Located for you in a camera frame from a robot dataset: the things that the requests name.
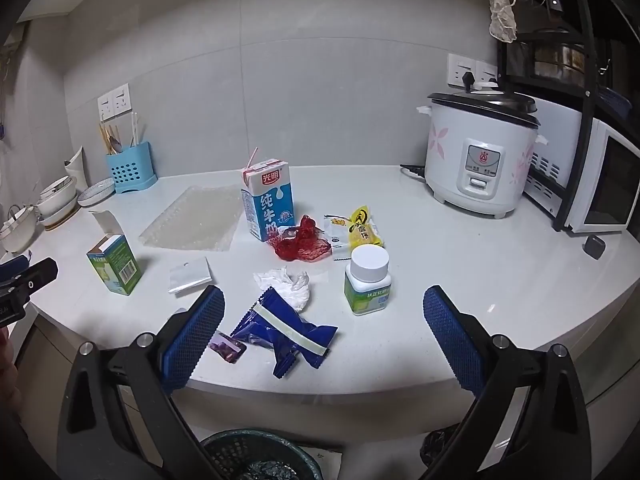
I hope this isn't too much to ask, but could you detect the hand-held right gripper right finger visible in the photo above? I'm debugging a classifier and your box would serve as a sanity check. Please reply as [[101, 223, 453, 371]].
[[419, 285, 607, 480]]

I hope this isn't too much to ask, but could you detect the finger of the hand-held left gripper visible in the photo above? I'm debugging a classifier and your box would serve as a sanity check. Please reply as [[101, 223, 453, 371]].
[[0, 255, 59, 306]]

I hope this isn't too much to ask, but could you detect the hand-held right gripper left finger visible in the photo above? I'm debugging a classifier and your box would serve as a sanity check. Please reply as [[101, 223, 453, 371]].
[[56, 285, 226, 480]]

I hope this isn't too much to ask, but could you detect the blue snack wrapper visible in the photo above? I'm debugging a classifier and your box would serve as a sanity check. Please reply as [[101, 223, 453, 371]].
[[230, 287, 339, 380]]

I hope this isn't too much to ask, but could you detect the teal plastic trash basket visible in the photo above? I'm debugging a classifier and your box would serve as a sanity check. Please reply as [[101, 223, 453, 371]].
[[199, 428, 324, 480]]

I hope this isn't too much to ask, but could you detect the clear bubble wrap sheet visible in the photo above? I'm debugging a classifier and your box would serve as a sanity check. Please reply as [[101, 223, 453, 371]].
[[138, 185, 244, 252]]

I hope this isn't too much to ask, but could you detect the yellow and white snack packet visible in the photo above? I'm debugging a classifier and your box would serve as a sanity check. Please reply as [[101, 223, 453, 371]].
[[323, 204, 386, 262]]

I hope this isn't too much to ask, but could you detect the small purple packet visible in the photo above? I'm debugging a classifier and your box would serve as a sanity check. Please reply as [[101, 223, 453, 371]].
[[208, 332, 248, 364]]

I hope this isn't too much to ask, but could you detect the small clear plastic bag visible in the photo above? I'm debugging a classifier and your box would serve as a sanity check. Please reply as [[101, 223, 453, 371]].
[[169, 257, 214, 297]]

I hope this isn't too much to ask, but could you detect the white ceramic bowl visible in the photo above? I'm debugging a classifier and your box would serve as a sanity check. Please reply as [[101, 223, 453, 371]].
[[37, 175, 79, 219]]

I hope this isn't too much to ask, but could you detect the green and white carton box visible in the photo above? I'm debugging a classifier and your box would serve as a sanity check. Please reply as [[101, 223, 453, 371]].
[[86, 209, 140, 296]]

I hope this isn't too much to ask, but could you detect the patterned shallow plate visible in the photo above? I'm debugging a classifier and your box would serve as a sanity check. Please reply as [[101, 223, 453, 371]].
[[77, 178, 116, 207]]

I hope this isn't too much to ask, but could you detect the white pill bottle green label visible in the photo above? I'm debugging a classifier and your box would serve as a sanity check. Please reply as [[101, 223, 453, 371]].
[[344, 246, 391, 316]]

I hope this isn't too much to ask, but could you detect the black plastic bag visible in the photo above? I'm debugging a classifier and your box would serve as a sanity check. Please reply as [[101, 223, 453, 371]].
[[419, 424, 466, 467]]

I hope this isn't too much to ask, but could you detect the crumpled white tissue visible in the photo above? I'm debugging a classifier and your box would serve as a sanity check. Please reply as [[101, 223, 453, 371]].
[[252, 268, 311, 311]]

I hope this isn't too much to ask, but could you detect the white ceramic jug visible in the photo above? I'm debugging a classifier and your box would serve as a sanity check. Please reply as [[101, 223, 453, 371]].
[[63, 146, 89, 191]]

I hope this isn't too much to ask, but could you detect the blue utensil holder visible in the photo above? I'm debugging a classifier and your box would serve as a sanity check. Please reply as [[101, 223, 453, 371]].
[[105, 140, 158, 195]]

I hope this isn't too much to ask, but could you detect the red crumpled plastic wrapper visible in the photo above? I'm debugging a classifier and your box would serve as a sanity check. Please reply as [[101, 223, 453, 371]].
[[267, 214, 333, 264]]

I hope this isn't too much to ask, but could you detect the blue and white milk carton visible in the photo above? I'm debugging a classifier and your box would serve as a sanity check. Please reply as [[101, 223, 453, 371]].
[[241, 147, 295, 243]]

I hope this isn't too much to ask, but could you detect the small dark grey block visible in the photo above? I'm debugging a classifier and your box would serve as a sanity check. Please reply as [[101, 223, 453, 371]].
[[583, 233, 607, 260]]

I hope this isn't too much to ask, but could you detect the white floral rice cooker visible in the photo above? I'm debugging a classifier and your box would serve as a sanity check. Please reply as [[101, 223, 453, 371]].
[[416, 91, 549, 220]]

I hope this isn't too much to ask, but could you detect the white microwave oven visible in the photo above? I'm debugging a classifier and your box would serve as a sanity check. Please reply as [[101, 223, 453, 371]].
[[524, 97, 640, 234]]

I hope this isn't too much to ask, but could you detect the black metal kitchen rack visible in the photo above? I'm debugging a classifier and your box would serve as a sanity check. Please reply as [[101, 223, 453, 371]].
[[497, 0, 640, 232]]

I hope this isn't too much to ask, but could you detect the steel pot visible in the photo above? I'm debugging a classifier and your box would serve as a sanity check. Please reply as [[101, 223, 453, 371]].
[[529, 42, 587, 79]]

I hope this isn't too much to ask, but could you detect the white mesh cloth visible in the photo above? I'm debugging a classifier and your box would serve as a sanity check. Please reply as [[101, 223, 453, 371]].
[[487, 0, 519, 43]]

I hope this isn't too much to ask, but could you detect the white wall socket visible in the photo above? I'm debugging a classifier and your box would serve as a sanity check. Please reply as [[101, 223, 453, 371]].
[[446, 53, 499, 89], [97, 84, 132, 122]]

